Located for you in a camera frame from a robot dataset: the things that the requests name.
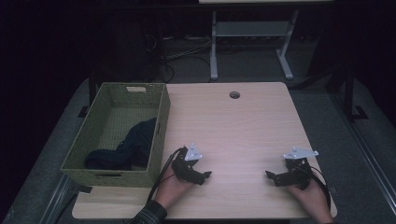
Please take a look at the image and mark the white metal desk frame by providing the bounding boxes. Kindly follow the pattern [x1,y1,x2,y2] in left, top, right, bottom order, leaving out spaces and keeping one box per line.
[209,10,300,81]

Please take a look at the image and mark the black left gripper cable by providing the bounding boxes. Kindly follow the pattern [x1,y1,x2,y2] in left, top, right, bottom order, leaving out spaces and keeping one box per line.
[146,147,185,204]

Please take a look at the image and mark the black metal stand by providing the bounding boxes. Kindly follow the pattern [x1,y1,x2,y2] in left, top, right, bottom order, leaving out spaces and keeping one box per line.
[341,64,370,123]
[77,70,98,119]

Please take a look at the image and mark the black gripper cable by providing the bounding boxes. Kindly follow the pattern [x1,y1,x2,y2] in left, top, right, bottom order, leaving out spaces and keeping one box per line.
[146,147,185,204]
[306,164,332,210]

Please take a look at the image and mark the person's right hand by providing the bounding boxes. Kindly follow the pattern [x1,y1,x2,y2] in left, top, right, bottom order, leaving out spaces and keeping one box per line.
[286,178,334,219]

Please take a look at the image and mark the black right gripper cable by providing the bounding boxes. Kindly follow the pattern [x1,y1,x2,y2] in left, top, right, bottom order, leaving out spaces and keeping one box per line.
[306,164,332,210]

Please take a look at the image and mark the dark blue knit sweater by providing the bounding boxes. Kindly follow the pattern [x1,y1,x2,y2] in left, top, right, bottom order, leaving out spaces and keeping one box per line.
[83,117,158,172]

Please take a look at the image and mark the bundle of floor cables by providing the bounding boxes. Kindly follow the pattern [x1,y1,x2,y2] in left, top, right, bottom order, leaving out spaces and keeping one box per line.
[143,33,213,82]

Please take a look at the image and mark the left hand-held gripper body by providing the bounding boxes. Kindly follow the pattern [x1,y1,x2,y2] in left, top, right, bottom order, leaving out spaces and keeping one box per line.
[171,143,204,185]

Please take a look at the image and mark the green woven basket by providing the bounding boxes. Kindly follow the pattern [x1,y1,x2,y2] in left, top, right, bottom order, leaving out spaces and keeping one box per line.
[60,81,172,189]

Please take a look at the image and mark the person's left hand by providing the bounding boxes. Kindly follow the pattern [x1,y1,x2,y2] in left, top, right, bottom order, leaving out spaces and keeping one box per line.
[154,164,195,210]

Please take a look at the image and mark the grey metal floor rail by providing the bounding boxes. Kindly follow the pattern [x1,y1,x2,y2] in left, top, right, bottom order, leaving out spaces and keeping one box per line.
[329,91,396,217]
[38,174,80,224]

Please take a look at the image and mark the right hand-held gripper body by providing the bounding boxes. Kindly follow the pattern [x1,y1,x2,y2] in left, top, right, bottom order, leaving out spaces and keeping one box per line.
[281,147,320,191]

